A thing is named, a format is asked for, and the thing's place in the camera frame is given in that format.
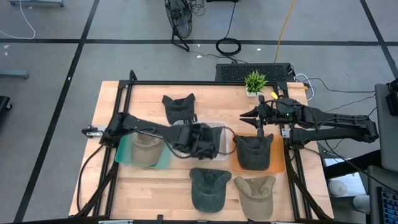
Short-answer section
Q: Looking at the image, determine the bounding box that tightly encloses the translucent orange tray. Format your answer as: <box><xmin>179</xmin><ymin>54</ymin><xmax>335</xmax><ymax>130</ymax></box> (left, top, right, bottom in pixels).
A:
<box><xmin>230</xmin><ymin>133</ymin><xmax>287</xmax><ymax>174</ymax></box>

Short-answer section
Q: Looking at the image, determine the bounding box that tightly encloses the black aluminium table frame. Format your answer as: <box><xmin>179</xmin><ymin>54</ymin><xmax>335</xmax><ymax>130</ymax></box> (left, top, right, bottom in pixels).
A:
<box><xmin>74</xmin><ymin>70</ymin><xmax>335</xmax><ymax>223</ymax></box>

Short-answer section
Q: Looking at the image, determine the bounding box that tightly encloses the black baseball cap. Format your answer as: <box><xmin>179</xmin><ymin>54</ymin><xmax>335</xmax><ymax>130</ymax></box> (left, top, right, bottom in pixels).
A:
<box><xmin>161</xmin><ymin>93</ymin><xmax>197</xmax><ymax>125</ymax></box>
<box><xmin>233</xmin><ymin>133</ymin><xmax>275</xmax><ymax>171</ymax></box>

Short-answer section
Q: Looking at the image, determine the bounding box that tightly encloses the black table-side cable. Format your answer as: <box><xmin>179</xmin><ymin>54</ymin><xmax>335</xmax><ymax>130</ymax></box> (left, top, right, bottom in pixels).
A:
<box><xmin>76</xmin><ymin>144</ymin><xmax>105</xmax><ymax>213</ymax></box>

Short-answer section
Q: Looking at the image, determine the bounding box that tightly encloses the grey desk base bar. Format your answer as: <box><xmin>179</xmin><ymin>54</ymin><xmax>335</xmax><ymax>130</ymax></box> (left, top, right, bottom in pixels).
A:
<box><xmin>8</xmin><ymin>0</ymin><xmax>65</xmax><ymax>7</ymax></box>

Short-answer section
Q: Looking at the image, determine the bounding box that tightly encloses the black desk device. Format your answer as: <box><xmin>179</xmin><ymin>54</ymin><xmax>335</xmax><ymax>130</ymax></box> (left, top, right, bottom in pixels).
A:
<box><xmin>385</xmin><ymin>78</ymin><xmax>398</xmax><ymax>116</ymax></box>

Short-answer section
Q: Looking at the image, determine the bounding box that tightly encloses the grey desk leg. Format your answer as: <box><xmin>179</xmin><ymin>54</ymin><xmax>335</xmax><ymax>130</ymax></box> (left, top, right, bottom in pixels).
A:
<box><xmin>0</xmin><ymin>70</ymin><xmax>30</xmax><ymax>80</ymax></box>

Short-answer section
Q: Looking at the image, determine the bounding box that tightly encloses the black desk leg bar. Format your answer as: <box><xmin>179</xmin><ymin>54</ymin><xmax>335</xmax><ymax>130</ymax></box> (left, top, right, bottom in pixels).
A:
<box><xmin>323</xmin><ymin>150</ymin><xmax>382</xmax><ymax>180</ymax></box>

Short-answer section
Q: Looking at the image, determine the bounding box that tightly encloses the tan baseball cap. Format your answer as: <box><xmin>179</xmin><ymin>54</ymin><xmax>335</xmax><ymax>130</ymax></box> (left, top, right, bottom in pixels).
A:
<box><xmin>233</xmin><ymin>175</ymin><xmax>277</xmax><ymax>222</ymax></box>
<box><xmin>130</xmin><ymin>132</ymin><xmax>166</xmax><ymax>167</ymax></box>

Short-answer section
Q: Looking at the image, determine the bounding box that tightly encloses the grey keyboard desk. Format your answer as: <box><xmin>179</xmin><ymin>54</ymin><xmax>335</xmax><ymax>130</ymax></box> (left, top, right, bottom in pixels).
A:
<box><xmin>368</xmin><ymin>166</ymin><xmax>398</xmax><ymax>224</ymax></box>

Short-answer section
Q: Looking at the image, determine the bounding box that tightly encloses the small green potted plant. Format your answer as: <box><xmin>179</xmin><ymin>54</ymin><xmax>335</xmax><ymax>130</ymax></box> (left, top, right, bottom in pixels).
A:
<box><xmin>244</xmin><ymin>70</ymin><xmax>269</xmax><ymax>98</ymax></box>

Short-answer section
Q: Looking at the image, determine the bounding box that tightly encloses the white floor cable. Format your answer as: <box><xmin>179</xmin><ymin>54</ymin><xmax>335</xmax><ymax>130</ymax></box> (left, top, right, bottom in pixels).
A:
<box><xmin>0</xmin><ymin>0</ymin><xmax>37</xmax><ymax>40</ymax></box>

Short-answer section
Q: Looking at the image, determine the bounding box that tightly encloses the translucent green tray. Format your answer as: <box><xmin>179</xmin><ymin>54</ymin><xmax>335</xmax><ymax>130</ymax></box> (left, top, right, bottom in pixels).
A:
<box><xmin>114</xmin><ymin>132</ymin><xmax>172</xmax><ymax>170</ymax></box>

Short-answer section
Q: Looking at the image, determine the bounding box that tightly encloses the yellow floor cable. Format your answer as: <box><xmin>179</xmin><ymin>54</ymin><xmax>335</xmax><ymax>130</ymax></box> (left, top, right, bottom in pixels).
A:
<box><xmin>273</xmin><ymin>0</ymin><xmax>296</xmax><ymax>63</ymax></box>

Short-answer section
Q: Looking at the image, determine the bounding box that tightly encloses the dark computer keyboard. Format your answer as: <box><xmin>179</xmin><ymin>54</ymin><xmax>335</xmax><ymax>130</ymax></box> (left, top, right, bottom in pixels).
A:
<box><xmin>377</xmin><ymin>186</ymin><xmax>398</xmax><ymax>224</ymax></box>

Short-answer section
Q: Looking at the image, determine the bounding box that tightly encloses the grey side desk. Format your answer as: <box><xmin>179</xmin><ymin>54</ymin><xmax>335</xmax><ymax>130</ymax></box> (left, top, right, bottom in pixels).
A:
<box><xmin>374</xmin><ymin>83</ymin><xmax>398</xmax><ymax>174</ymax></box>

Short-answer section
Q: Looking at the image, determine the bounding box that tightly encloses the clear plastic bin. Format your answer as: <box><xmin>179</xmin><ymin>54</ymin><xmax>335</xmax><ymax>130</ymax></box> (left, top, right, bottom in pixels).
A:
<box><xmin>172</xmin><ymin>120</ymin><xmax>230</xmax><ymax>162</ymax></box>

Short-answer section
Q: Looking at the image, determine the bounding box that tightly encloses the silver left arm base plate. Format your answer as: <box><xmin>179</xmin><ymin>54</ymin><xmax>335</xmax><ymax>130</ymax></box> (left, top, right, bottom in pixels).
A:
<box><xmin>82</xmin><ymin>125</ymin><xmax>106</xmax><ymax>138</ymax></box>

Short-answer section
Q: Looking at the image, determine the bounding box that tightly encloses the dark green baseball cap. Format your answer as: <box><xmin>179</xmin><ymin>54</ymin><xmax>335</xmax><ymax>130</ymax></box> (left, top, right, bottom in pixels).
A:
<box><xmin>197</xmin><ymin>123</ymin><xmax>224</xmax><ymax>158</ymax></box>
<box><xmin>188</xmin><ymin>167</ymin><xmax>233</xmax><ymax>214</ymax></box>

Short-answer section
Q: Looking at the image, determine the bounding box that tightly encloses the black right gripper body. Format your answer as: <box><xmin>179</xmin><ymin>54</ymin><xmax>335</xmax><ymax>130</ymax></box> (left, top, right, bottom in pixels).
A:
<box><xmin>257</xmin><ymin>95</ymin><xmax>285</xmax><ymax>138</ymax></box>

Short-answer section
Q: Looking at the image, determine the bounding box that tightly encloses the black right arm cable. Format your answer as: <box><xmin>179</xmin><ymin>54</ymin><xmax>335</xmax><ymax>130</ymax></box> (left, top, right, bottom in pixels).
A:
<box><xmin>298</xmin><ymin>93</ymin><xmax>398</xmax><ymax>194</ymax></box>

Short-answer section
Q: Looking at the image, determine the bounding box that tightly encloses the white looped power cable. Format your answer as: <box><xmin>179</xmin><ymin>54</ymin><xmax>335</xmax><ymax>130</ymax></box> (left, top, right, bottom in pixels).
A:
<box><xmin>294</xmin><ymin>73</ymin><xmax>317</xmax><ymax>102</ymax></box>

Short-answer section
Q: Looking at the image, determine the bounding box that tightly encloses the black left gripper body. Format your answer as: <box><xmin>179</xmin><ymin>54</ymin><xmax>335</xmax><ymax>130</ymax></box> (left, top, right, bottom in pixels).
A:
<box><xmin>174</xmin><ymin>123</ymin><xmax>218</xmax><ymax>160</ymax></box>

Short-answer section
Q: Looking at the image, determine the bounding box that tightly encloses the black floor fan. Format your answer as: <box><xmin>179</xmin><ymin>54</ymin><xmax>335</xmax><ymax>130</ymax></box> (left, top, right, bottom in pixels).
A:
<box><xmin>164</xmin><ymin>0</ymin><xmax>193</xmax><ymax>53</ymax></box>

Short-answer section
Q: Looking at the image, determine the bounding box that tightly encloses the coiled black floor cable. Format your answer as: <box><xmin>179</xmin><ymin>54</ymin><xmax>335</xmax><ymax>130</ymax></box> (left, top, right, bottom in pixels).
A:
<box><xmin>215</xmin><ymin>0</ymin><xmax>243</xmax><ymax>57</ymax></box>

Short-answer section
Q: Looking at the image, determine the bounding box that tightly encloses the black computer case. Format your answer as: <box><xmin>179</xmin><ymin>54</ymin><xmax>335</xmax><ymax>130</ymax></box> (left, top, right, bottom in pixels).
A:
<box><xmin>215</xmin><ymin>63</ymin><xmax>295</xmax><ymax>83</ymax></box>

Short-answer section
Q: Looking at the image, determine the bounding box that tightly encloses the person's white shoe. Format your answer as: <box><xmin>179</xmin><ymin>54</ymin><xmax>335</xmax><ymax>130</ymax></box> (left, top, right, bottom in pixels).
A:
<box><xmin>328</xmin><ymin>179</ymin><xmax>348</xmax><ymax>197</ymax></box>
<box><xmin>353</xmin><ymin>195</ymin><xmax>371</xmax><ymax>215</ymax></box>

